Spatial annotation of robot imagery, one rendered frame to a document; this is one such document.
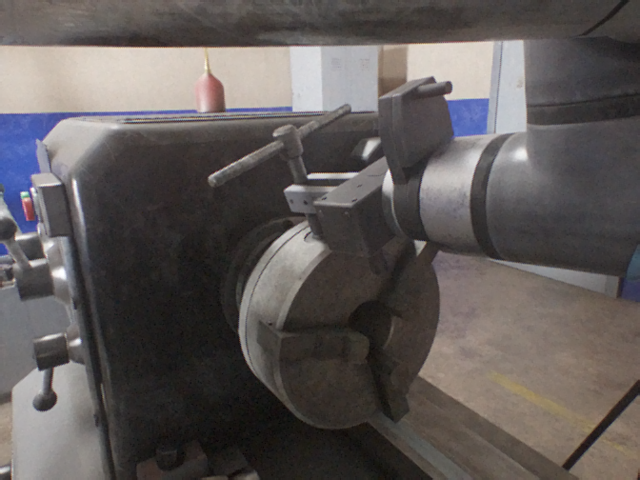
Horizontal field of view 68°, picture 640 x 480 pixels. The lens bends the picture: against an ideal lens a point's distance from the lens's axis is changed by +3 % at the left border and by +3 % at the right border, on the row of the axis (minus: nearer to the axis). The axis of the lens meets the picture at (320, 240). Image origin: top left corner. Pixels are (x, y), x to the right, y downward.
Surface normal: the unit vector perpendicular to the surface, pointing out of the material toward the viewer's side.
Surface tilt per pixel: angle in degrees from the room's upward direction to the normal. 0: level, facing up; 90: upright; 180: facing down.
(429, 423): 0
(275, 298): 59
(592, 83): 96
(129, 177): 90
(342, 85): 90
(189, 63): 90
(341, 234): 108
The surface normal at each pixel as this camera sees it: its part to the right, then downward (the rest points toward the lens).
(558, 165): -0.88, 0.28
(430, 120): 0.65, 0.10
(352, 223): -0.69, 0.50
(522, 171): -0.71, -0.29
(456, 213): -0.74, 0.29
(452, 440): -0.04, -0.96
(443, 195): -0.76, 0.01
